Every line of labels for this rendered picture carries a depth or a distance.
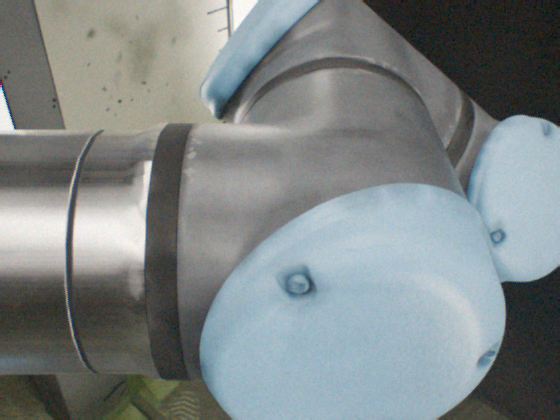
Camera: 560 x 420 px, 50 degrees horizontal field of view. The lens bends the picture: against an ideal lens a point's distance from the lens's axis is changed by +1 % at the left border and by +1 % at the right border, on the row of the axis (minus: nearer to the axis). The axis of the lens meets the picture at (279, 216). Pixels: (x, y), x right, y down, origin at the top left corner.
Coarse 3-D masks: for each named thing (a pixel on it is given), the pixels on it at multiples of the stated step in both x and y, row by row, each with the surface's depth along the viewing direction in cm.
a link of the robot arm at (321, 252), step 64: (320, 64) 24; (192, 128) 20; (256, 128) 20; (320, 128) 19; (384, 128) 20; (0, 192) 18; (64, 192) 18; (128, 192) 18; (192, 192) 17; (256, 192) 17; (320, 192) 17; (384, 192) 16; (448, 192) 17; (0, 256) 17; (64, 256) 17; (128, 256) 17; (192, 256) 17; (256, 256) 16; (320, 256) 15; (384, 256) 15; (448, 256) 16; (0, 320) 18; (64, 320) 18; (128, 320) 18; (192, 320) 17; (256, 320) 16; (320, 320) 16; (384, 320) 16; (448, 320) 16; (256, 384) 17; (320, 384) 17; (384, 384) 18; (448, 384) 18
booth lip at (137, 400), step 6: (138, 396) 182; (132, 402) 181; (138, 402) 180; (144, 402) 180; (138, 408) 180; (144, 408) 178; (150, 408) 178; (144, 414) 179; (150, 414) 177; (156, 414) 177
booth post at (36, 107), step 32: (0, 0) 106; (32, 0) 110; (0, 32) 108; (32, 32) 112; (0, 64) 110; (32, 64) 115; (32, 96) 117; (32, 128) 120; (64, 384) 157; (96, 384) 167; (64, 416) 168; (96, 416) 172
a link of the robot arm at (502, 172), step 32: (480, 128) 32; (512, 128) 31; (544, 128) 32; (480, 160) 30; (512, 160) 31; (544, 160) 32; (480, 192) 30; (512, 192) 31; (544, 192) 32; (512, 224) 31; (544, 224) 32; (512, 256) 31; (544, 256) 32
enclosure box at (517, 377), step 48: (384, 0) 106; (432, 0) 117; (480, 0) 111; (528, 0) 105; (432, 48) 124; (480, 48) 117; (528, 48) 111; (480, 96) 124; (528, 96) 117; (528, 288) 149; (528, 336) 140; (480, 384) 133; (528, 384) 132
